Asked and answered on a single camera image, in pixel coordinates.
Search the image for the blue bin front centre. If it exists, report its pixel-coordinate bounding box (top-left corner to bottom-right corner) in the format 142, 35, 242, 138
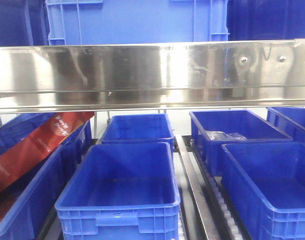
55, 142, 181, 240

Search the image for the white roller track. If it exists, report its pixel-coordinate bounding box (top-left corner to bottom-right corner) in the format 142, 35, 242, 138
190, 140, 245, 240

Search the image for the blue bin rear centre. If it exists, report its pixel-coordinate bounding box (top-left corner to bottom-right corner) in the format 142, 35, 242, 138
100, 113, 175, 150

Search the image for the large blue crate upper shelf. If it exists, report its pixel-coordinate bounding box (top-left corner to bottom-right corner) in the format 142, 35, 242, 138
45, 0, 229, 45

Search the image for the blue bin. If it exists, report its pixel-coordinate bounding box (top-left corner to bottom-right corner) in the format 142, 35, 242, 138
189, 110, 293, 177
221, 141, 305, 240
0, 144, 82, 240
0, 112, 93, 163
266, 107, 305, 144
100, 113, 175, 150
55, 142, 181, 240

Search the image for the red paper package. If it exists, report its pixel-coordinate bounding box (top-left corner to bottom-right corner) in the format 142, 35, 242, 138
0, 111, 95, 193

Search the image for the stainless steel shelf beam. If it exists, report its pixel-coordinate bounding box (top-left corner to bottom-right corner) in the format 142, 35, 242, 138
0, 38, 305, 114

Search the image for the blue bin rear right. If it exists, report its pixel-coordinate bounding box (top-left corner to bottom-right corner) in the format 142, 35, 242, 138
189, 110, 293, 177

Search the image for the blue bin rear left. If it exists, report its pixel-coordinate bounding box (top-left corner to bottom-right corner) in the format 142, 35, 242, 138
0, 112, 93, 163

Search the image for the blue bin front right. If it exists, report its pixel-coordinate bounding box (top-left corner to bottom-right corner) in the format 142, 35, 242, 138
221, 141, 305, 240

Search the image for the blue bin far right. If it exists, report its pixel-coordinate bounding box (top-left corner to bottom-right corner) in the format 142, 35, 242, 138
266, 107, 305, 144

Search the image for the clear plastic bag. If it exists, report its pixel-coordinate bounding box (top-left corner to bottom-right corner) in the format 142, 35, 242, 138
205, 130, 247, 141

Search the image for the blue bin front left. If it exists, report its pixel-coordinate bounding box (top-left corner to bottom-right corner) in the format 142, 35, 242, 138
0, 144, 82, 240

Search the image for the steel shelf divider rail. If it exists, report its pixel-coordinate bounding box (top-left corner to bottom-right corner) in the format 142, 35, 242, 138
176, 135, 221, 240

